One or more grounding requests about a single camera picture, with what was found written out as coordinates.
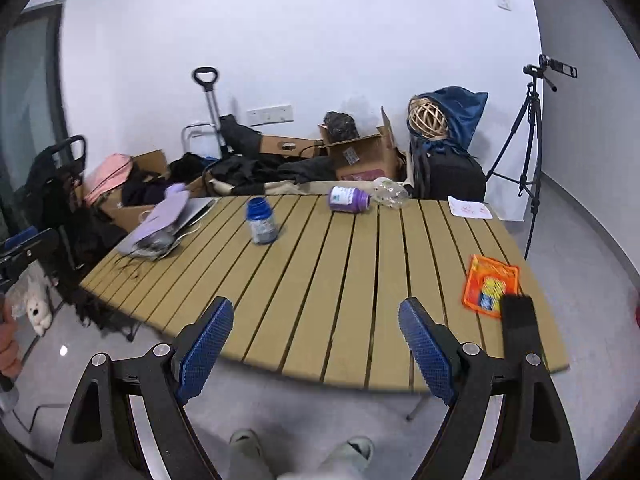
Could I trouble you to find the white plush toy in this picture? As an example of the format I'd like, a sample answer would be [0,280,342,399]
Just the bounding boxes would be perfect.
[24,280,54,337]

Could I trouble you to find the flat cardboard box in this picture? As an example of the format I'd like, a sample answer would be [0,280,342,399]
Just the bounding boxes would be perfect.
[257,135,326,159]

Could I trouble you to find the blue-lidded jar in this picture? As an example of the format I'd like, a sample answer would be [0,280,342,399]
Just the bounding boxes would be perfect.
[245,196,279,246]

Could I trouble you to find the black stroller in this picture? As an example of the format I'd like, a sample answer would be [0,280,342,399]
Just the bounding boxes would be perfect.
[24,135,128,332]

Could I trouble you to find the person's grey trousers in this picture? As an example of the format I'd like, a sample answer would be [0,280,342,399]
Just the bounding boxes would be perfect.
[227,442,369,480]

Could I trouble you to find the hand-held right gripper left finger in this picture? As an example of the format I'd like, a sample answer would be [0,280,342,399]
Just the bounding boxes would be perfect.
[52,296,235,480]

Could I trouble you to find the cardboard box with clothes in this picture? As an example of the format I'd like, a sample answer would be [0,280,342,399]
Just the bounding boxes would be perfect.
[82,150,169,232]

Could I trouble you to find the orange plastic packet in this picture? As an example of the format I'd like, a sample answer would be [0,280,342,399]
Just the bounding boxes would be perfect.
[461,254,521,320]

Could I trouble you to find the purple bottle with white label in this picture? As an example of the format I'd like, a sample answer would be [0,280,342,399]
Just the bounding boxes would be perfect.
[327,185,373,214]

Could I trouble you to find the black suitcase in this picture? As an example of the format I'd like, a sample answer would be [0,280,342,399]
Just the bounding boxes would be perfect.
[415,151,487,202]

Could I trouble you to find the black tripod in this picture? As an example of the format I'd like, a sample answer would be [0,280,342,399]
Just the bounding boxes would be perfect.
[486,76,544,261]

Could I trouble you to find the pile of black clothes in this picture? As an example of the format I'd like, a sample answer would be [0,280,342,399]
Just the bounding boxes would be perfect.
[167,115,341,196]

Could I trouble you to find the person's light shoe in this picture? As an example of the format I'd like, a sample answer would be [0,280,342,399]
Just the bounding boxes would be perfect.
[229,429,264,459]
[344,436,375,464]

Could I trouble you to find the grey cloth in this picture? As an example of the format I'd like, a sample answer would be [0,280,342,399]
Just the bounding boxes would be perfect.
[131,230,185,262]

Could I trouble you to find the open cardboard box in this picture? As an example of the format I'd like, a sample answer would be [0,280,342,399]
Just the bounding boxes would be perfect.
[319,106,407,182]

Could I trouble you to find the clear plastic bottle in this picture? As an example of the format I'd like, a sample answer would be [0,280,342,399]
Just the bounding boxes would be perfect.
[371,178,412,209]

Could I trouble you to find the pink backpack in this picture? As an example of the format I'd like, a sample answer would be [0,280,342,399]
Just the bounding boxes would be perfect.
[84,154,135,206]

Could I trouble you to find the dark bundle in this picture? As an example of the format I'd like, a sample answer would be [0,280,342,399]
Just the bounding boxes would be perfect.
[323,111,360,142]

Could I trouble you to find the blue cloth bag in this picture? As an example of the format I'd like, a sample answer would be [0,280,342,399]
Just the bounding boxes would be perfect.
[407,86,489,155]

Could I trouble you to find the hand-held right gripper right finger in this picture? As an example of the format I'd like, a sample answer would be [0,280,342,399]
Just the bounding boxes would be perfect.
[398,296,581,480]

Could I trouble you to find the white wall outlet strip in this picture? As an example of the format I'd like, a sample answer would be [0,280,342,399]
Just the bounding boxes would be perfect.
[247,104,294,126]

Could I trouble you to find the white paper sheet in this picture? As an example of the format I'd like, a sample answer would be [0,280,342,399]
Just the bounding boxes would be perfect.
[446,195,494,221]

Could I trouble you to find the wicker ball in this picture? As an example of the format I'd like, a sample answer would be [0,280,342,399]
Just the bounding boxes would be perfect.
[408,96,449,142]

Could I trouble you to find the folding hand trolley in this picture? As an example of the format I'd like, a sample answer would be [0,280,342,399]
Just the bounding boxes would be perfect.
[181,66,224,161]

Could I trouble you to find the person's left hand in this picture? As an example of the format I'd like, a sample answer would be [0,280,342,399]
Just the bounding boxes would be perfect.
[0,292,22,378]

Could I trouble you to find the glass door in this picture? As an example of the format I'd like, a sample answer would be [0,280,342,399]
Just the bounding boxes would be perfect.
[0,2,69,241]

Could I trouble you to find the silver laptop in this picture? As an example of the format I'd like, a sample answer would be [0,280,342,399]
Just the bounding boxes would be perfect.
[150,196,219,251]

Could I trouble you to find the black camera on tripod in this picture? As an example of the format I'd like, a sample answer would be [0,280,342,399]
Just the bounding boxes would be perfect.
[523,54,578,92]

